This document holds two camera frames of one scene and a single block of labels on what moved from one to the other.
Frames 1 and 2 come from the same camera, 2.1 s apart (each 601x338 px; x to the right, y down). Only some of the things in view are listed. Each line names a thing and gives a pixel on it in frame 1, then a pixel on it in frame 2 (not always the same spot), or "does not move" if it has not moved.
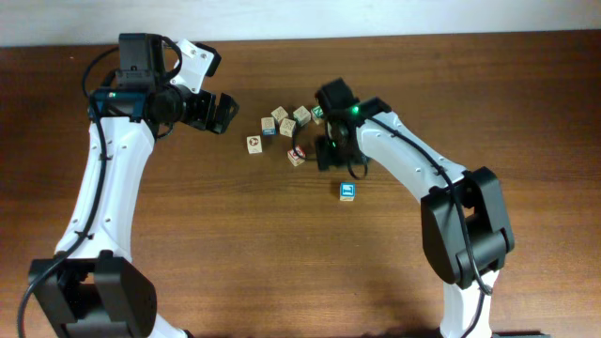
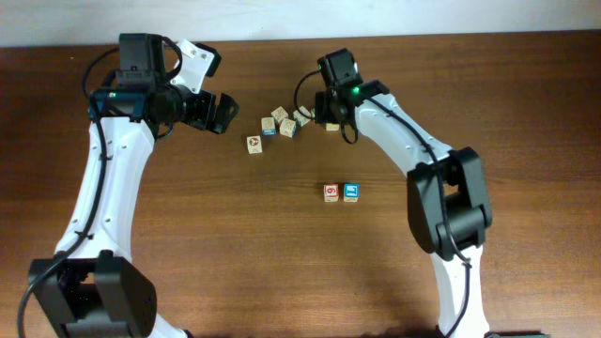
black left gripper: x=203 y=117 does not move
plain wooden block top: x=279 y=113 does not move
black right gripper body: x=331 y=158 → x=324 y=107
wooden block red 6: x=299 y=158 → x=331 y=192
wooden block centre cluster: x=286 y=127 does not move
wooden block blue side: x=268 y=126 does not move
